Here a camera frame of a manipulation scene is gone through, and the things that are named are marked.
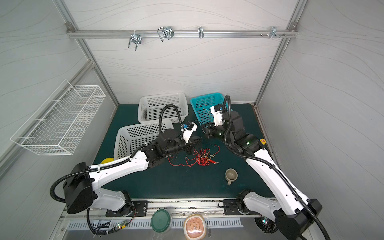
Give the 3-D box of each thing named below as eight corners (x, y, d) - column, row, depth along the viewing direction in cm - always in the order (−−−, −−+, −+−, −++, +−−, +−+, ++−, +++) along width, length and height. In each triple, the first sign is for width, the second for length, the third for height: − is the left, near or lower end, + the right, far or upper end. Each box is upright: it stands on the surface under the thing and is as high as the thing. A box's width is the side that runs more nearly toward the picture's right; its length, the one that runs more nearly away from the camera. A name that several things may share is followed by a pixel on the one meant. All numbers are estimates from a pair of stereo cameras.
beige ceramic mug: (226, 185, 82) (227, 183, 79) (224, 170, 87) (225, 168, 84) (237, 185, 82) (239, 183, 79) (235, 170, 87) (236, 168, 84)
